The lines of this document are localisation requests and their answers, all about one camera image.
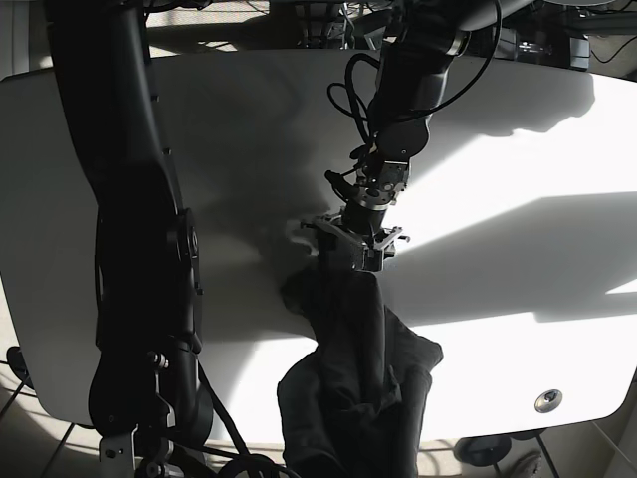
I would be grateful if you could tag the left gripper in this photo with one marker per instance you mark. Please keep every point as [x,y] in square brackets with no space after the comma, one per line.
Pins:
[340,248]

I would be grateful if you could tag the charcoal grey T-shirt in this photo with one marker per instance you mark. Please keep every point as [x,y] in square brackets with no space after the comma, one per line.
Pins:
[354,407]

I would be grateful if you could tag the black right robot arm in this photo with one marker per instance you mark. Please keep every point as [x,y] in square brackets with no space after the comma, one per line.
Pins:
[145,401]

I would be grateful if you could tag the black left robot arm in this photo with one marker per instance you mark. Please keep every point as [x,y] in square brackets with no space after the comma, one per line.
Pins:
[391,100]

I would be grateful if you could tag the black round stand base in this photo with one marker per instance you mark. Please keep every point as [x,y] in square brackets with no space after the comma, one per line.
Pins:
[487,451]

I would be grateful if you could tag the right silver table grommet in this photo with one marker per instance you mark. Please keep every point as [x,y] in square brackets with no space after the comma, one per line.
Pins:
[548,401]

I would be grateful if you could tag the white sneaker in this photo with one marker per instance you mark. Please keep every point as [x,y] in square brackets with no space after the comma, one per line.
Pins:
[527,466]

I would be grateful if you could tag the left black table leg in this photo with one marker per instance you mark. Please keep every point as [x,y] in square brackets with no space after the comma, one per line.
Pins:
[60,446]

